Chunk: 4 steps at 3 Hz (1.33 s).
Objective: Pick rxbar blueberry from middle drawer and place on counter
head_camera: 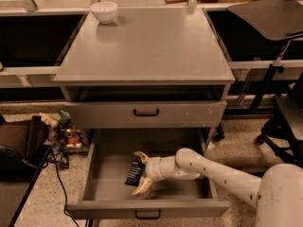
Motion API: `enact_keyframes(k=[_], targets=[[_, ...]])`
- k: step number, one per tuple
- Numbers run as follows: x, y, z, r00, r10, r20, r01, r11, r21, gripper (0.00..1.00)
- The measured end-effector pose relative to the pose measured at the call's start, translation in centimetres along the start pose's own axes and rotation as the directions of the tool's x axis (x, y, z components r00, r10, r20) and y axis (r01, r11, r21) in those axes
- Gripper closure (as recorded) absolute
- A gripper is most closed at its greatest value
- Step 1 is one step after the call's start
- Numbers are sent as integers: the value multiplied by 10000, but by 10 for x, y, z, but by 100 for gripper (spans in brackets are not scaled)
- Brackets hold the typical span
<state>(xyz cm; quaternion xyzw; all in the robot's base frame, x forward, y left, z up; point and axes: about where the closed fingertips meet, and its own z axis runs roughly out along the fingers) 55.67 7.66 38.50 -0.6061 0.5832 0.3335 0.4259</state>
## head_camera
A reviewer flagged black cable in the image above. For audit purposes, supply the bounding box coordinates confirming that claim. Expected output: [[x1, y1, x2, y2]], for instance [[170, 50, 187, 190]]
[[46, 145, 81, 227]]

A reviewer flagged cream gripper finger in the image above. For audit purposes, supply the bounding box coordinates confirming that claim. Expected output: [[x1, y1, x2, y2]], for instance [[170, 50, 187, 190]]
[[132, 177, 153, 196], [134, 151, 150, 165]]

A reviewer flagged black side table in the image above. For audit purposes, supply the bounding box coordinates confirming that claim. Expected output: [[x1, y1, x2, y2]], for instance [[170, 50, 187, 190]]
[[0, 115, 48, 227]]

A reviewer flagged blue snack bag on floor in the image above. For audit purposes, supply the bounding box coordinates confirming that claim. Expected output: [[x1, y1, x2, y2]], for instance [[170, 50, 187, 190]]
[[47, 144, 69, 167]]

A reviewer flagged pile of snack items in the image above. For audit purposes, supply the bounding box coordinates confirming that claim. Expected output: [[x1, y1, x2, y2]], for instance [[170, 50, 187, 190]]
[[39, 110, 88, 154]]

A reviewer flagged closed grey upper drawer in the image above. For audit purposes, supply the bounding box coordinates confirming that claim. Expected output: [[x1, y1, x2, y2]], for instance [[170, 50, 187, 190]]
[[66, 101, 226, 129]]

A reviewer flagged grey drawer cabinet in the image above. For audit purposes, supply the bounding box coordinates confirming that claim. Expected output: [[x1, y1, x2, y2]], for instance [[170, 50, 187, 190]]
[[52, 7, 236, 147]]

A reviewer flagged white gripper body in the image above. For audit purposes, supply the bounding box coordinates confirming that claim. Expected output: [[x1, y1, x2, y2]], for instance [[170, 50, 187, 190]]
[[145, 156, 179, 182]]

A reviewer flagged open grey middle drawer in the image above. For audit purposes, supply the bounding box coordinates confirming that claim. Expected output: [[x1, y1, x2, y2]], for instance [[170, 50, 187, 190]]
[[67, 129, 229, 219]]

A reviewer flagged white bowl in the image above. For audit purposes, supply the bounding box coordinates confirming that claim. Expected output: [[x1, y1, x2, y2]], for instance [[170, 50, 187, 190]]
[[90, 1, 117, 24]]

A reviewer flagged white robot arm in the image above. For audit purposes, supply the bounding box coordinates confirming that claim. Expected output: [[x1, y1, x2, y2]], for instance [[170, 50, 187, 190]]
[[133, 148, 303, 227]]

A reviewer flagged blue rxbar blueberry bar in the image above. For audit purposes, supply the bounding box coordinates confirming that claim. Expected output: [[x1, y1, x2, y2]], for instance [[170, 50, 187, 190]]
[[125, 161, 145, 186]]

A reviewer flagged wooden stick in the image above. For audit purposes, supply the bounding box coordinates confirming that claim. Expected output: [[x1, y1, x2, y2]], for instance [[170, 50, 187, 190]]
[[165, 0, 187, 4]]

